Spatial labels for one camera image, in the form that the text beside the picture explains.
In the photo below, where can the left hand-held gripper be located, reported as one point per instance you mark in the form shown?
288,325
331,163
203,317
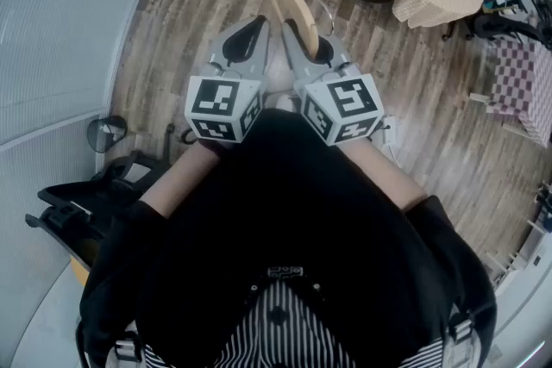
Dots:
215,101

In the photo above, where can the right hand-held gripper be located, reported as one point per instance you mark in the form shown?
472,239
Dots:
345,103

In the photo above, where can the person's right forearm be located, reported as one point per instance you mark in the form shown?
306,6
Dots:
384,172

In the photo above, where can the person's left forearm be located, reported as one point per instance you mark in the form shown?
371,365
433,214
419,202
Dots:
181,181

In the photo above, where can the person's white shoe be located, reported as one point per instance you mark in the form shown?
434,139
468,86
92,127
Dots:
284,102

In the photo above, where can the white power strip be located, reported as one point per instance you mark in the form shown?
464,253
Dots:
389,130

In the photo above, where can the person's black shirt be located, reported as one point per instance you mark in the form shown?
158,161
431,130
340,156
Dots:
284,194

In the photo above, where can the black mesh trash can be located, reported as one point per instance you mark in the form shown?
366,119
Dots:
107,134

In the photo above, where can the black office chair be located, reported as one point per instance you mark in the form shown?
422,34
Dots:
77,198

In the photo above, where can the white wooden shelf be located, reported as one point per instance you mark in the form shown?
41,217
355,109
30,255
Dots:
535,235

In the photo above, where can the black white striped garment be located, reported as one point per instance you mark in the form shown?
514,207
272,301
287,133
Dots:
259,336

